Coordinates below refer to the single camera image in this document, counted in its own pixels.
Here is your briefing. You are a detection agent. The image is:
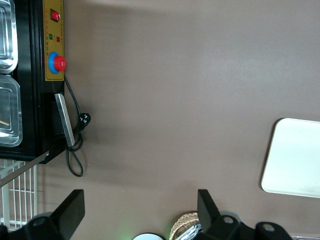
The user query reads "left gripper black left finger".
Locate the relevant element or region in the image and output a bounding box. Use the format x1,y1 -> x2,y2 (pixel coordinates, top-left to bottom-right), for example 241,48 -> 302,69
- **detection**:
7,189 -> 86,240

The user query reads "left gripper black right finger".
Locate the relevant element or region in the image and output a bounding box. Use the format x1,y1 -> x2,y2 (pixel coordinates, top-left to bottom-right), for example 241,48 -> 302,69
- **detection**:
197,189 -> 293,240

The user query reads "cream plastic tray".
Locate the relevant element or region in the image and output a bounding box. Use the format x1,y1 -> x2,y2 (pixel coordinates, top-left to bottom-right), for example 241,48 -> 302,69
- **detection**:
261,117 -> 320,199

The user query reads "silver foil container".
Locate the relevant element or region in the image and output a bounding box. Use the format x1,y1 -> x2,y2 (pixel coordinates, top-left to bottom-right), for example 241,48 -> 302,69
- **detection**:
178,221 -> 202,240

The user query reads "light oval wicker basket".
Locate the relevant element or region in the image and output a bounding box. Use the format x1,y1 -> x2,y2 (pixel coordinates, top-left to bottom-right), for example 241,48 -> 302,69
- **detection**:
169,211 -> 201,240

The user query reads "sealing machine press lever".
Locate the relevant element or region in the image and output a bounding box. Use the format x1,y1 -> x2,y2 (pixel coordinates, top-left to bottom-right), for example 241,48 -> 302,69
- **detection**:
0,151 -> 50,189

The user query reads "grey metal bar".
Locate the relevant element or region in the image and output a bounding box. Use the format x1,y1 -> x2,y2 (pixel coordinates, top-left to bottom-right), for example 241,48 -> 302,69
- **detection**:
54,92 -> 76,148

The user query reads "black sealing machine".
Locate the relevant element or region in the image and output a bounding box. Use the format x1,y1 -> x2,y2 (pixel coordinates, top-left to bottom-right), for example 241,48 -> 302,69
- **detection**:
0,0 -> 66,165

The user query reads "steel food container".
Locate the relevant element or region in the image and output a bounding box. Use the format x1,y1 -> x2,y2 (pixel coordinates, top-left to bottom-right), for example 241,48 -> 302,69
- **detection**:
0,74 -> 23,148
0,0 -> 19,74

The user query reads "red emergency stop button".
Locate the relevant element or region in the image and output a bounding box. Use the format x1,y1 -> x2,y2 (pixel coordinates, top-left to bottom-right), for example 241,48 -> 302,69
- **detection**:
48,51 -> 67,75

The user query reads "yellow control panel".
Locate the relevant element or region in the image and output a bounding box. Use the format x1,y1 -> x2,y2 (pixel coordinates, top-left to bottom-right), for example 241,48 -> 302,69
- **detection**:
42,0 -> 65,82

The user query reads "white wire rack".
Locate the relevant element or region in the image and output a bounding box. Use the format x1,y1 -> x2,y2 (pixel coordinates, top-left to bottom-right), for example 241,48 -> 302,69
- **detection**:
0,159 -> 38,230

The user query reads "black power cable with plug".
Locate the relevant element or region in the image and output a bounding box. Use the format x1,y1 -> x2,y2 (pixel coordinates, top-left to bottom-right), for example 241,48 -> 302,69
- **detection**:
63,74 -> 92,178

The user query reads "red rocker switch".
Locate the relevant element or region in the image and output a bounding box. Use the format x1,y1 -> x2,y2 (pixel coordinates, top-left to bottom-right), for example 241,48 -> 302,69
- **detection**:
50,8 -> 62,22

